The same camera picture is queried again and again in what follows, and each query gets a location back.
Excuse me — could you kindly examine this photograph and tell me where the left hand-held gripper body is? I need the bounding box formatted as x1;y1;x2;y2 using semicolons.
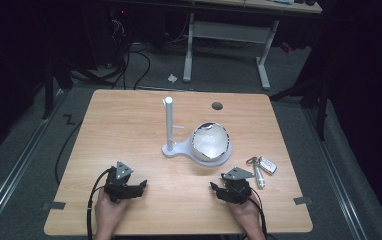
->
103;161;137;204

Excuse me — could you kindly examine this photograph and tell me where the white hook stand with dish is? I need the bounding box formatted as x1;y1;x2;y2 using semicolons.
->
161;96;233;168

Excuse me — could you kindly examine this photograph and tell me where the white-legged wooden desk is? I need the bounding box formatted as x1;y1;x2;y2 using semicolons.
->
182;0;323;91

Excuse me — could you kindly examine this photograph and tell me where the silver key fob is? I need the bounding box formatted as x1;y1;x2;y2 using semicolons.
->
258;156;278;175

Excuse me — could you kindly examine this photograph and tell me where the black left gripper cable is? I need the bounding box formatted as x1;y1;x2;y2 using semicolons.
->
86;167;113;240

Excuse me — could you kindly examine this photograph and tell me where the black metal stand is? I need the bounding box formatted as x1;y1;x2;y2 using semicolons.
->
41;59;113;120
268;74;331;142

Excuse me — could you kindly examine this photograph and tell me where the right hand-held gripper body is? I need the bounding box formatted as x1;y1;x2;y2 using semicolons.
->
220;166;255;205

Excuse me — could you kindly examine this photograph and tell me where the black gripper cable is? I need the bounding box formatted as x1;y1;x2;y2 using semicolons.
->
86;167;113;240
247;187;269;240

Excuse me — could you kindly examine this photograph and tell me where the bundle of black cables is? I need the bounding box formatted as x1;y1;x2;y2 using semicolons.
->
107;18;152;91

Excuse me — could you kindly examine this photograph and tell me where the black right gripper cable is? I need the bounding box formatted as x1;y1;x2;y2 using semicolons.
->
247;187;269;240

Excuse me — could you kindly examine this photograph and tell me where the silver cylinder keychain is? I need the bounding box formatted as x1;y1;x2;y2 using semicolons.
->
253;163;267;190

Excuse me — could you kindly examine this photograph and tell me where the black floor cable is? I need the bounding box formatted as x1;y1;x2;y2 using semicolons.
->
54;120;84;186

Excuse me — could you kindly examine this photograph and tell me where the person's right hand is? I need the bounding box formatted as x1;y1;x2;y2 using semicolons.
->
226;198;264;240

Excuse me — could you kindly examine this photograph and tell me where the grey tape strip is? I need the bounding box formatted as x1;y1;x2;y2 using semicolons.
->
293;196;314;206
41;201;67;211

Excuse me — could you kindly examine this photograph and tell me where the person's left hand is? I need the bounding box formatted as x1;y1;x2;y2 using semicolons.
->
94;188;131;240

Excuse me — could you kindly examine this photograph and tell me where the metal floor rail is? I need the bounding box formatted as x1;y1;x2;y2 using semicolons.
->
302;107;370;240
0;89;65;236

